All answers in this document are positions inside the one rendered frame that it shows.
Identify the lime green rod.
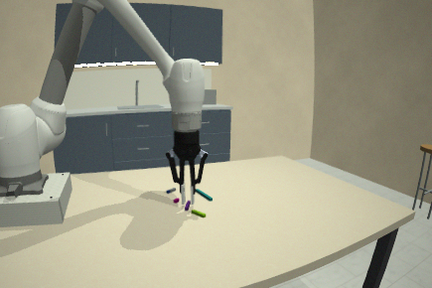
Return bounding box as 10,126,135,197
192,210,206,217

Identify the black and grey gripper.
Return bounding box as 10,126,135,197
166,130,209,205

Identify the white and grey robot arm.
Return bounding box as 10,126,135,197
0,0,205,199

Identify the turquoise rod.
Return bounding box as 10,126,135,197
196,189,213,201

